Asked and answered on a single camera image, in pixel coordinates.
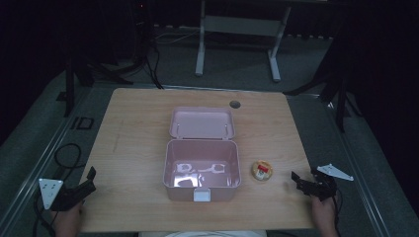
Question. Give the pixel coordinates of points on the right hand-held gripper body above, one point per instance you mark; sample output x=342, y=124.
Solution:
x=324, y=184

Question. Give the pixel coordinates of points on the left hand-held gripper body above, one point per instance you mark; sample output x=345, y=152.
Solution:
x=66, y=196

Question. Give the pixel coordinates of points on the pink plastic storage box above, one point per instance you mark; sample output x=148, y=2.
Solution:
x=201, y=154

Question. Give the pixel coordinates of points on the person's left hand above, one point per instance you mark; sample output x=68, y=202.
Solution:
x=68, y=222

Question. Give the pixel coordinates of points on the person's right hand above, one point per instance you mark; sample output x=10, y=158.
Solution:
x=324, y=215

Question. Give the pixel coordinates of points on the black metal stand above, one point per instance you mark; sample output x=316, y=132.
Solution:
x=70, y=75
x=341, y=95

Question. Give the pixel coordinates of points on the grey round table grommet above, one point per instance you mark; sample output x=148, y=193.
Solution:
x=234, y=104

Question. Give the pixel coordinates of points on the black floor socket frame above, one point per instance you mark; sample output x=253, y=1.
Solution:
x=82, y=123

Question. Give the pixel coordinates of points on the white metal desk frame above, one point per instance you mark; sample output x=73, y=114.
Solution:
x=242, y=25

